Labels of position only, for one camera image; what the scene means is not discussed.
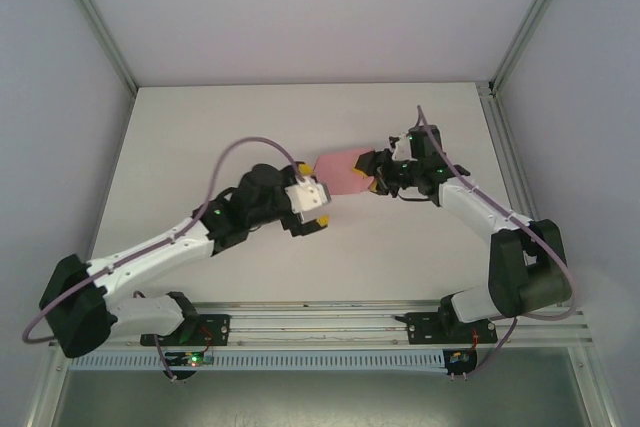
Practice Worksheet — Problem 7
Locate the pink cloth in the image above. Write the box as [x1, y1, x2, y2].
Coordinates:
[312, 146, 379, 197]

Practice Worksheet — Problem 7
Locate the circuit board with green light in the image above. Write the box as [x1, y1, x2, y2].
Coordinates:
[167, 351, 214, 368]

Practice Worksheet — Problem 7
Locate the aluminium side rail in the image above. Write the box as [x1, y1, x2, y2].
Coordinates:
[477, 81, 559, 306]

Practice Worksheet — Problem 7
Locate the aluminium mounting rail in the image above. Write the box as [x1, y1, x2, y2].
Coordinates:
[49, 300, 599, 348]

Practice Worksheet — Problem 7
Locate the grey slotted cable duct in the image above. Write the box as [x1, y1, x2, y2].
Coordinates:
[67, 349, 446, 373]

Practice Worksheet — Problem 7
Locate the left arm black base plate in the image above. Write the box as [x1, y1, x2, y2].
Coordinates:
[139, 314, 232, 348]

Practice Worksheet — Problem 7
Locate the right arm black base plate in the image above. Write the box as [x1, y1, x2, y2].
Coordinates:
[407, 311, 499, 347]

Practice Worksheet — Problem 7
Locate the aluminium frame post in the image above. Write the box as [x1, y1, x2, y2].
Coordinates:
[49, 0, 139, 96]
[487, 0, 594, 96]

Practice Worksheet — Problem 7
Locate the aluminium frame leg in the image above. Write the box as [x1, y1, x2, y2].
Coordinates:
[24, 346, 69, 427]
[574, 346, 621, 427]

